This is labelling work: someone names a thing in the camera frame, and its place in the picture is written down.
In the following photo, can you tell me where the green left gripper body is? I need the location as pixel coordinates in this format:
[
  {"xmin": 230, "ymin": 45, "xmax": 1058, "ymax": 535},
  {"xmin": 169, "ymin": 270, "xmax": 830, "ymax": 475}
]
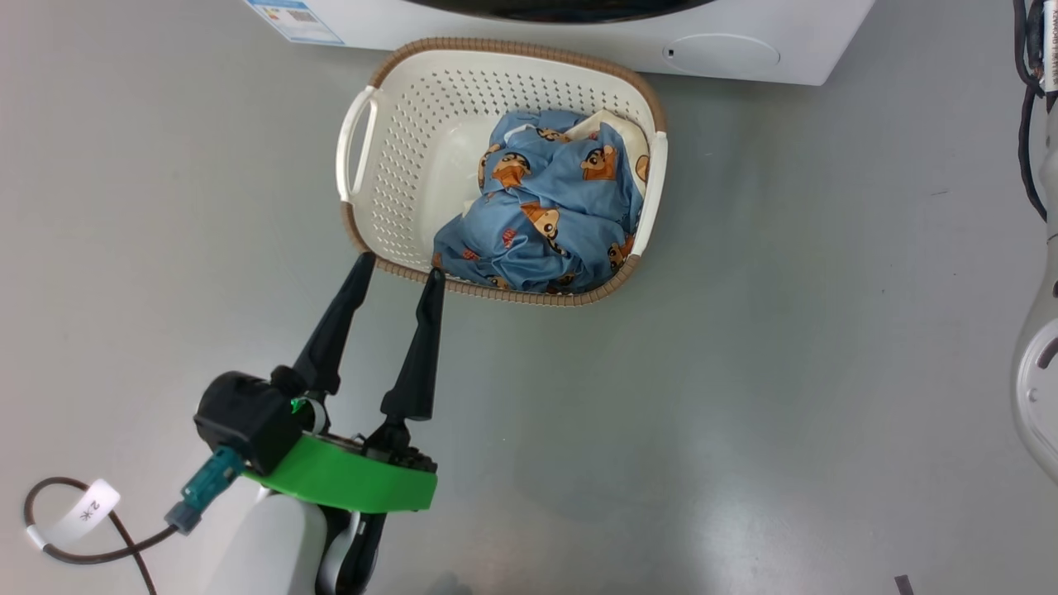
[{"xmin": 244, "ymin": 397, "xmax": 437, "ymax": 514}]

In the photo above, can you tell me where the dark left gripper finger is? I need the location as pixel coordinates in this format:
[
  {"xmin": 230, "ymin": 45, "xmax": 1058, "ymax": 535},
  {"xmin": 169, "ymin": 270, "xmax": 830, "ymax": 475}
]
[
  {"xmin": 271, "ymin": 252, "xmax": 377, "ymax": 396},
  {"xmin": 380, "ymin": 269, "xmax": 447, "ymax": 422}
]

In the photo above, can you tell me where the black glass washing machine door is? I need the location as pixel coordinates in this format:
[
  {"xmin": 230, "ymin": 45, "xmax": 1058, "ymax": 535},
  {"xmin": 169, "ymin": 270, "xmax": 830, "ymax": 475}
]
[{"xmin": 403, "ymin": 0, "xmax": 717, "ymax": 24}]

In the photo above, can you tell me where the cream perforated laundry basket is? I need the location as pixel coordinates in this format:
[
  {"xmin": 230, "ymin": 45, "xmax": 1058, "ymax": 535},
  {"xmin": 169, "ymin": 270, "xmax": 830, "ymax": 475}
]
[{"xmin": 335, "ymin": 36, "xmax": 669, "ymax": 308}]

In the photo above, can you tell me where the white washing machine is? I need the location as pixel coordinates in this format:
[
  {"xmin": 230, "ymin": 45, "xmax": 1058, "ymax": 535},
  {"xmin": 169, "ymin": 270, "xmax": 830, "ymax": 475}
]
[{"xmin": 244, "ymin": 0, "xmax": 877, "ymax": 87}]

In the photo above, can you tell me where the blue energy label sticker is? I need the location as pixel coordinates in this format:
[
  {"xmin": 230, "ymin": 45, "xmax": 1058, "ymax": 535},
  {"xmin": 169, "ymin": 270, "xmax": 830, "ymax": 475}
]
[{"xmin": 245, "ymin": 0, "xmax": 345, "ymax": 45}]

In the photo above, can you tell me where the round drain filter cover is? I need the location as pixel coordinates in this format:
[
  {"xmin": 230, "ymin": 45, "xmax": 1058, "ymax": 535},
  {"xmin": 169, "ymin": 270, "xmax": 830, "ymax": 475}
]
[{"xmin": 663, "ymin": 33, "xmax": 781, "ymax": 76}]

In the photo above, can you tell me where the right teal connector black cable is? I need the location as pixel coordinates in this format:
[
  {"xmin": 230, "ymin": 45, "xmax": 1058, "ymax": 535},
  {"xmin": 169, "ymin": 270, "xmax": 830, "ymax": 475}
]
[{"xmin": 1013, "ymin": 0, "xmax": 1052, "ymax": 222}]

